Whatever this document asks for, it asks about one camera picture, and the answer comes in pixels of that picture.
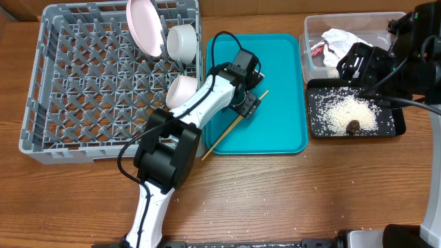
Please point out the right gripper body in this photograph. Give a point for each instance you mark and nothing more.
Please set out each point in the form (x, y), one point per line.
(355, 61)

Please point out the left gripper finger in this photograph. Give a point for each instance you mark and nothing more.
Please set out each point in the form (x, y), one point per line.
(254, 79)
(249, 106)

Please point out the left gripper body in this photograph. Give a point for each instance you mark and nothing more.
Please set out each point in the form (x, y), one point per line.
(238, 100)

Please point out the white napkin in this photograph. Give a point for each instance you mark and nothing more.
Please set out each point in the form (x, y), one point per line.
(337, 44)

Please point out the brown food scrap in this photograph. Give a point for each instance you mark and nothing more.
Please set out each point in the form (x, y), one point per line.
(353, 127)

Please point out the white rice pile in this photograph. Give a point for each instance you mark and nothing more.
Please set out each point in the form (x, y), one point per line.
(348, 112)

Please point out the red snack wrapper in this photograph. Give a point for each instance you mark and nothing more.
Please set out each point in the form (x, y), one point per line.
(318, 48)

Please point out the small white bowl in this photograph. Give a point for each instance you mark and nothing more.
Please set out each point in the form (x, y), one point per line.
(181, 90)

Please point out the grey bowl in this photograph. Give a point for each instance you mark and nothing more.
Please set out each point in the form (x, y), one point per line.
(182, 43)

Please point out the white plate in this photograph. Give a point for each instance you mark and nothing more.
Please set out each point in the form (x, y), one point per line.
(145, 26)

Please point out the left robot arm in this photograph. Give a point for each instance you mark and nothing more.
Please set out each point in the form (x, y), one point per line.
(167, 147)

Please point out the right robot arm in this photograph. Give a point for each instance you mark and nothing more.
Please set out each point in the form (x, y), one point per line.
(407, 74)

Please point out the grey dishwasher rack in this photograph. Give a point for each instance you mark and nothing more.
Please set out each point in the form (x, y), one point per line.
(92, 89)

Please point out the clear plastic bin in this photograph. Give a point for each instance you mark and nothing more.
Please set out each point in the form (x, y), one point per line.
(368, 26)

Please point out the black plastic tray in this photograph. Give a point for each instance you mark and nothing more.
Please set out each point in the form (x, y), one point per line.
(344, 113)

